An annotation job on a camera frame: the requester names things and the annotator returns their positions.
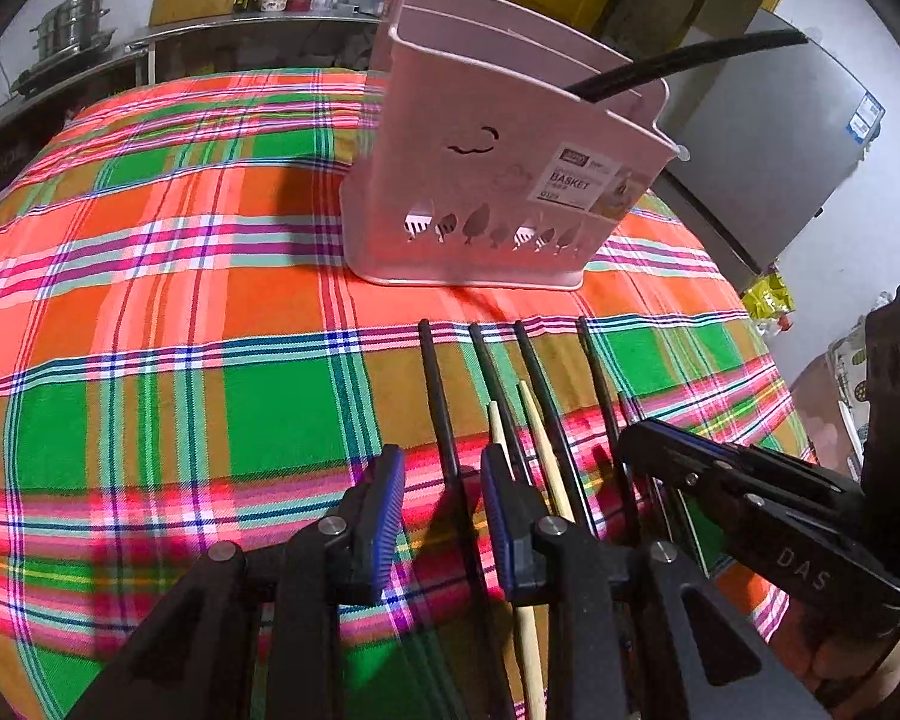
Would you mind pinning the steel kitchen counter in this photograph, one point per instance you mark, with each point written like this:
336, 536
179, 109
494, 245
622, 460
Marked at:
195, 34

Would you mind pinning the silver refrigerator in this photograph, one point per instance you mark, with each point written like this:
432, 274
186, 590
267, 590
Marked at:
780, 150

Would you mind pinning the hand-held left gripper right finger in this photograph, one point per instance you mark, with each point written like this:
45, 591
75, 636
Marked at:
495, 525

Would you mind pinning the wooden chopstick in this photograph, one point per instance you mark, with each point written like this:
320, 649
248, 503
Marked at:
544, 450
529, 660

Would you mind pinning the black chopstick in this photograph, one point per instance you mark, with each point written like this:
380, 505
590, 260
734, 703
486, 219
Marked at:
720, 46
495, 390
645, 76
600, 390
436, 397
547, 405

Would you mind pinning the gas stove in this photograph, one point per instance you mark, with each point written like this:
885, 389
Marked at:
67, 71

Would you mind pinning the printed cardboard box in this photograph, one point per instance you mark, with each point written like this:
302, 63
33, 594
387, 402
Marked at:
849, 375

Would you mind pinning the plaid tablecloth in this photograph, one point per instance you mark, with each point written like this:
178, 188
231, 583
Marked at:
195, 315

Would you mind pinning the metal chopstick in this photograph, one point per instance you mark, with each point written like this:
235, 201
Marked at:
631, 412

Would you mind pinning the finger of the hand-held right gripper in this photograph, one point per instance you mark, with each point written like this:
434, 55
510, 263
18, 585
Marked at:
667, 450
802, 562

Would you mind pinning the pink plastic utensil basket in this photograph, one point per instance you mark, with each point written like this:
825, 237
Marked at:
495, 187

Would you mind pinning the yellow snack bag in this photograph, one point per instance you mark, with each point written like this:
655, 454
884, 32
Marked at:
769, 300

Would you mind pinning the steel steamer pot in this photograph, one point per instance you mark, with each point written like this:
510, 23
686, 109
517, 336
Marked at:
71, 26

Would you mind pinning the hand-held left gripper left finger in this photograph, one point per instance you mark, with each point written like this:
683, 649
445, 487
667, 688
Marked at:
386, 517

